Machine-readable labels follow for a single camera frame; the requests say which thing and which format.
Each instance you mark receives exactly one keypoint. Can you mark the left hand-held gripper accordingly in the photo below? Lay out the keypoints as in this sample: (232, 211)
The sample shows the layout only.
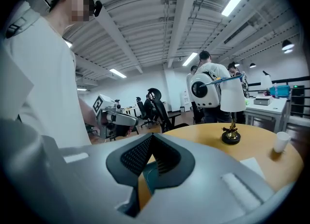
(109, 108)

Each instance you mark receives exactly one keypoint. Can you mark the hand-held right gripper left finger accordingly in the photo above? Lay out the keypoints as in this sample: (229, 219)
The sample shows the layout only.
(92, 169)

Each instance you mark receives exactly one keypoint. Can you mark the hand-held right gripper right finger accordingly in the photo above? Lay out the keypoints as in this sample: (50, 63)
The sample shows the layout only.
(206, 182)

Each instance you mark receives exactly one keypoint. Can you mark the white tissue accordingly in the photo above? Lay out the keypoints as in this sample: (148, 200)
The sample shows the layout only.
(253, 166)

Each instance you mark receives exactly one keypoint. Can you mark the teal tissue box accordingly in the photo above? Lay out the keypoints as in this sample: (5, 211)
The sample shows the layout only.
(150, 177)

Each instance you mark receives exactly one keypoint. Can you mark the person's left forearm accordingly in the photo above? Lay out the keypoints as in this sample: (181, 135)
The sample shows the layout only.
(86, 114)

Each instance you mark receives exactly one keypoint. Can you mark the grey flat box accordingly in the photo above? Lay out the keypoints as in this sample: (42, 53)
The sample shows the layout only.
(262, 101)

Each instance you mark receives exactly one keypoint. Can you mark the black office chair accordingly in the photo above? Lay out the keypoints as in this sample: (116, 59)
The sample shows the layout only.
(162, 114)
(141, 110)

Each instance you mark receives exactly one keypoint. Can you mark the person's white shirt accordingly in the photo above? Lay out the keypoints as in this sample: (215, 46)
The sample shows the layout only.
(48, 78)

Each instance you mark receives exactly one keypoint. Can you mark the white paper cup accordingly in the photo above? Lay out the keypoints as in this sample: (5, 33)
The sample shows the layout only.
(281, 142)

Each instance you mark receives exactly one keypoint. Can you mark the white shade table lamp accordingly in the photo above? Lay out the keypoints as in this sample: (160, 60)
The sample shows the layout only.
(233, 97)

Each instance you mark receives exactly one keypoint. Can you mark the white round backpack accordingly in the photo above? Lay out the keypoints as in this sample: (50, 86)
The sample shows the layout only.
(204, 90)

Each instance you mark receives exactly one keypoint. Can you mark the white desk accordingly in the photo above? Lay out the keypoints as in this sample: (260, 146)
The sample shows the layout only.
(268, 110)

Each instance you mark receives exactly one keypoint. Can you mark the blue and yellow stick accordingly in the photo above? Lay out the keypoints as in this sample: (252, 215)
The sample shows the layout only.
(218, 79)

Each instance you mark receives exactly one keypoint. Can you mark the person's head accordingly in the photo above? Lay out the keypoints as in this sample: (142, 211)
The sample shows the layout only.
(70, 12)

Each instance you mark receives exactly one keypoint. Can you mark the blue plastic bin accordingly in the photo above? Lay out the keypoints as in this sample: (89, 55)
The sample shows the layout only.
(281, 91)

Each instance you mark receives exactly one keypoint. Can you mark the black cabinet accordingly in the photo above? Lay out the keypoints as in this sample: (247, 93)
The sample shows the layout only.
(298, 100)

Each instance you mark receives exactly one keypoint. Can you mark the black pendant lamp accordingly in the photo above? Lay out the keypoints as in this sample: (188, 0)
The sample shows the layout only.
(252, 65)
(287, 46)

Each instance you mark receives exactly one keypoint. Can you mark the black railing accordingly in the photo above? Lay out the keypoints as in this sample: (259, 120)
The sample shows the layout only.
(300, 79)

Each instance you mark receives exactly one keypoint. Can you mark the black head camera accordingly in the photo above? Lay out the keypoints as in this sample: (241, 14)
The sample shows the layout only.
(97, 8)

